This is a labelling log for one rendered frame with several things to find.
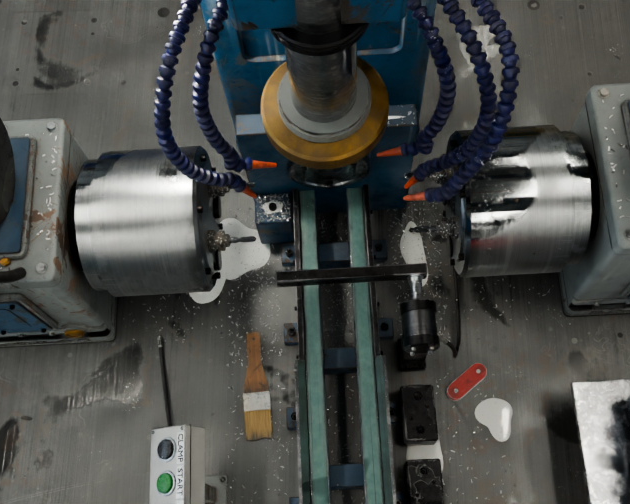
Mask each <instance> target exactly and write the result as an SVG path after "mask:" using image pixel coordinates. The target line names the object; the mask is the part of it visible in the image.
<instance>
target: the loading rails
mask: <svg viewBox="0 0 630 504"><path fill-rule="evenodd" d="M292 192H293V215H291V219H294V244H292V245H281V263H282V266H295V270H309V269H327V268H345V267H363V266H374V261H387V259H388V253H387V240H386V239H380V240H372V229H371V215H370V214H373V211H372V210H370V201H369V188H368V184H364V185H363V193H362V187H357V188H346V199H347V224H348V240H349V242H330V243H319V242H318V221H317V208H316V199H315V190H306V191H299V194H298V189H297V188H296V189H292ZM351 288H352V304H353V320H354V337H355V347H345V348H326V349H324V345H323V324H322V303H321V285H307V286H296V299H297V306H295V307H294V308H295V311H297V322H296V323H284V324H283V330H284V344H285V345H298V352H299V355H296V359H297V360H294V375H295V403H296V406H295V407H286V426H287V429H288V430H296V431H297V459H298V487H299V497H290V498H289V504H331V490H338V489H359V488H364V497H365V504H407V493H406V492H405V491H404V492H396V487H395V474H394V461H393V447H392V434H391V425H396V424H400V423H401V416H400V404H399V401H392V402H389V394H388V381H387V368H386V355H383V351H380V340H393V339H394V328H393V318H392V317H388V318H378V311H377V306H379V302H377V297H376V284H375V282H361V283H351ZM381 355H382V356H381ZM298 359H299V360H298ZM356 372H357V385H358V401H359V417H360V433H361V449H362V463H353V464H333V465H329V448H328V427H327V406H326V386H325V374H341V373H356Z"/></svg>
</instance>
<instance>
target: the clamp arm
mask: <svg viewBox="0 0 630 504"><path fill-rule="evenodd" d="M427 273H428V271H427V264H426V263H416V264H398V265H384V263H377V266H363V267H345V268H327V269H309V270H293V269H292V268H285V271H276V273H275V275H276V284H277V287H289V286H307V285H325V284H343V283H361V282H379V281H397V280H409V283H410V281H413V280H414V279H413V277H412V276H415V280H419V276H420V280H421V281H422V279H426V277H427Z"/></svg>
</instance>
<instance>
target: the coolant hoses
mask: <svg viewBox="0 0 630 504"><path fill-rule="evenodd" d="M201 1H202V0H183V1H182V2H181V7H182V10H179V11H178V12H177V17H178V21H174V23H173V27H174V31H171V32H170V33H169V37H170V42H168V43H166V44H165V48H166V54H163V55H162V57H161V59H163V60H162V61H163V64H164V65H161V66H159V68H158V70H159V71H160V75H161V76H160V77H157V79H156V82H157V83H158V87H159V88H156V89H155V94H156V95H157V98H156V99H155V100H154V106H156V109H155V110H154V116H155V117H156V119H155V121H154V125H155V127H156V128H157V129H156V136H157V137H159V138H158V143H159V145H160V146H161V148H162V151H163V153H165V155H166V157H167V159H168V160H170V162H171V164H172V165H174V166H175V167H176V169H177V170H179V171H181V173H182V174H183V175H186V176H187V177H188V178H189V179H194V180H195V181H196V182H202V183H203V184H205V185H207V184H209V185H211V186H216V185H217V186H218V187H224V186H225V185H226V186H230V187H232V188H233V189H234V190H235V191H236V192H238V193H241V192H242V193H244V194H246V195H248V196H250V197H252V198H254V199H255V198H256V197H257V195H256V194H255V193H254V192H253V191H252V190H251V189H250V188H249V187H248V186H247V184H246V181H245V180H243V179H241V176H240V175H237V174H233V173H232V172H226V173H223V172H221V173H218V172H213V171H212V172H211V171H210V170H205V169H204V168H200V167H198V166H197V165H194V163H193V162H191V161H189V159H188V158H187V157H185V155H184V153H182V152H181V150H180V148H179V147H178V146H177V144H176V142H175V140H174V137H173V135H172V130H171V128H170V126H171V121H170V119H169V117H170V115H171V113H170V110H169V109H168V108H170V106H171V101H170V100H168V99H169V97H171V96H172V91H171V90H169V89H170V87H171V86H173V80H172V79H171V78H172V76H173V75H175V72H176V70H175V69H174V68H173V67H174V66H175V65H176V64H178V59H177V57H176V56H177V55H178V54H180V53H181V52H182V48H181V47H180V45H181V44H182V43H185V40H186V38H185V36H184V35H185V34H186V33H188V32H189V30H190V27H189V26H188V24H189V23H192V22H193V20H194V16H193V15H192V14H193V13H196V12H197V9H198V5H199V4H200V3H201ZM421 1H422V0H408V2H407V10H411V11H413V13H412V15H411V16H412V18H413V19H416V20H417V21H419V23H418V25H417V26H418V28H419V29H422V30H423V31H424V33H423V38H424V39H427V40H428V42H427V47H428V49H431V50H432V51H431V56H432V58H434V64H435V66H436V67H437V73H438V75H439V81H440V89H441V90H440V97H439V100H438V104H437V107H436V109H435V111H434V114H433V116H432V118H431V120H430V121H429V123H428V124H427V125H426V126H425V127H424V129H423V130H421V131H420V132H419V133H418V138H417V139H416V141H411V142H410V143H409V144H407V143H401V145H400V146H399V147H395V148H392V149H389V150H385V151H382V152H379V153H377V157H387V156H398V155H401V156H403V157H407V156H409V154H412V155H413V156H415V155H417V154H418V153H419V152H421V153H422V154H425V155H427V154H430V153H431V152H432V149H433V145H434V141H433V140H432V138H435V137H436V136H437V134H438V132H440V131H441V130H442V129H443V125H445V124H446V122H447V119H448V118H449V115H450V112H451V111H452V105H453V104H454V98H455V96H456V91H455V89H456V86H457V85H456V82H455V81H454V80H455V77H456V76H455V74H454V72H453V69H454V68H453V65H452V64H451V63H450V61H451V58H450V56H449V55H448V54H446V53H447V51H448V50H447V48H446V46H444V45H442V44H443V42H444V40H443V38H442V37H441V36H438V32H439V29H438V27H436V26H433V20H434V19H433V17H432V16H427V15H428V13H427V10H428V8H427V7H426V6H421V5H422V4H421ZM470 2H471V5H472V6H473V7H477V8H478V9H477V13H478V15H479V16H484V18H483V21H484V23H485V24H486V25H489V26H490V28H489V31H490V33H491V34H494V35H496V36H495V38H494V40H495V43H497V44H499V45H501V46H500V47H499V53H500V54H502V55H503V56H504V57H503V58H502V59H501V63H502V64H504V66H505V68H504V69H502V75H504V78H505V79H504V80H502V81H501V86H503V89H504V90H503V91H500V94H499V97H501V101H500V102H498V104H497V103H496V102H495V101H496V100H497V94H496V93H495V92H494V91H495V90H496V85H495V83H493V82H492V80H493V79H494V76H493V73H491V72H489V69H490V68H491V65H490V63H489V62H486V57H487V54H486V52H483V51H481V50H482V47H481V46H482V45H483V43H482V42H481V41H477V36H476V35H477V32H476V30H471V24H472V22H471V21H470V20H469V19H468V20H465V11H464V10H463V9H460V10H459V2H458V1H457V0H437V3H438V4H439V5H443V6H444V7H443V12H444V13H445V14H448V15H450V17H449V21H450V23H454V24H455V25H456V27H455V31H456V33H460V34H461V35H462V37H461V42H462V43H465V44H466V45H467V47H466V52H467V53H470V55H472V56H471V58H470V62H471V63H473V64H474V65H475V67H474V73H475V74H477V75H478V77H477V83H478V84H480V86H479V92H480V93H481V94H482V95H481V96H480V101H481V102H482V103H481V107H480V109H481V111H480V113H479V118H478V120H477V124H476V125H475V127H474V129H473V130H472V132H471V134H470V135H469V136H468V139H466V140H465V141H464V143H463V144H462V145H460V146H459V147H458V148H456V149H454V151H450V152H448V153H447V154H445V155H442V156H441V157H440V158H439V157H438V158H434V160H427V161H426V162H425V163H421V164H419V165H418V168H416V169H415V170H414V171H413V176H412V177H411V178H410V179H409V180H408V182H407V183H406V184H405V185H404V188H406V189H407V188H409V187H410V186H412V185H414V184H415V183H417V182H418V181H424V180H425V179H426V177H427V176H428V175H429V174H430V175H432V174H434V173H435V172H436V171H437V172H441V171H443V170H444V169H449V168H450V167H451V166H456V165H457V164H459V162H463V161H465V160H466V158H469V157H471V158H469V159H467V160H466V161H465V164H463V165H461V166H460V168H459V170H457V171H456V172H455V173H454V176H452V177H451V178H449V180H448V182H446V183H445V185H443V186H441V187H437V188H435V189H433V188H427V189H426V190H425V191H423V192H419V193H415V194H411V195H406V196H404V197H403V199H404V200H405V201H419V200H426V201H427V202H428V203H432V202H434V201H437V202H439V203H440V202H443V201H444V200H450V199H451V198H452V197H453V196H455V195H456V194H457V193H458V191H459V190H461V189H462V187H463V186H464V184H466V183H467V182H468V180H469V179H471V178H472V177H473V176H474V173H477V172H478V171H479V170H480V167H483V166H484V165H485V164H486V162H487V161H486V160H490V159H491V157H492V154H493V153H494V152H496V151H497V149H498V144H499V143H501V142H502V141H503V134H504V133H506V132H507V129H508V126H507V125H506V124H507V123H508V122H510V121H511V115H510V112H511V111H513V110H514V106H515V105H514V104H513V103H512V102H513V101H514V99H516V98H517V93H516V92H515V91H514V90H515V89H516V86H519V81H518V80H516V79H515V78H516V77H517V73H520V70H519V68H518V67H516V65H517V60H519V56H518V54H514V52H515V47H516V43H515V42H514V41H511V36H512V33H511V32H510V30H506V22H505V21H504V20H503V19H501V20H500V17H499V16H500V12H499V11H498V10H497V9H496V10H494V9H493V7H494V4H493V3H492V2H491V1H490V0H488V1H487V0H471V1H470ZM216 5H217V8H213V10H212V11H211V13H212V18H213V19H209V20H208V21H207V24H208V29H209V30H204V32H203V35H204V40H205V41H202V42H201V43H200V45H199V46H200V47H201V52H199V53H198V54H197V59H198V60H199V62H197V63H196V65H195V69H196V72H195V73H194V76H193V78H194V80H195V81H194V82H193V85H192V87H193V89H194V90H193V92H192V97H193V102H192V104H193V107H194V114H195V115H196V120H197V122H198V123H199V126H200V129H201V130H202V132H203V134H204V136H206V139H207V141H208V142H210V145H211V147H212V148H215V150H216V152H217V153H219V154H221V155H222V157H223V159H224V168H225V169H226V170H229V171H231V170H234V171H235V172H238V173H239V172H241V171H242V170H243V169H245V171H247V172H250V171H251V170H253V169H261V168H275V167H277V164H276V163H272V162H265V161H257V160H253V159H251V158H250V157H246V158H245V160H244V159H242V158H240V156H239V154H238V153H237V152H236V150H235V148H234V147H233V146H232V145H229V143H228V142H227V141H226V140H224V138H223V136H222V135H221V133H220V132H219V130H218V128H217V126H216V125H215V122H214V120H213V119H212V115H211V113H210V109H209V106H208V105H209V102H208V96H209V95H208V90H209V84H208V82H209V81H210V75H209V74H208V73H210V72H211V71H212V66H211V65H210V63H212V62H213V61H214V57H213V56H212V54H213V52H215V51H216V48H217V47H216V46H215V45H214V44H215V43H216V42H217V41H219V39H220V36H219V35H218V33H219V32H220V31H222V30H223V29H224V25H223V24H222V22H224V20H227V19H228V14H227V12H228V10H229V9H228V5H227V0H216ZM497 108H498V111H499V112H495V111H496V110H497ZM494 119H495V122H493V121H494ZM491 129H492V131H490V130H491ZM481 145H482V146H481ZM474 152H475V153H474Z"/></svg>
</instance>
